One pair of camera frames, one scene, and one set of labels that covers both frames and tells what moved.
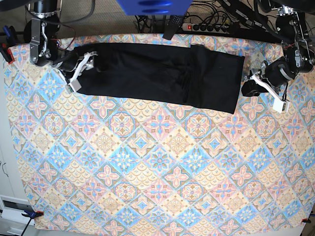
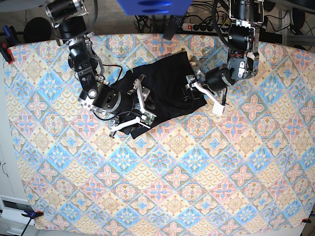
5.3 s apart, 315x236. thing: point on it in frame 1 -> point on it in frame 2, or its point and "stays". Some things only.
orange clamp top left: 9,40 stays
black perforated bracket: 175,21 stays
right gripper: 278,73 -> 218,79
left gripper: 74,63 -> 124,101
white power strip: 206,27 stays
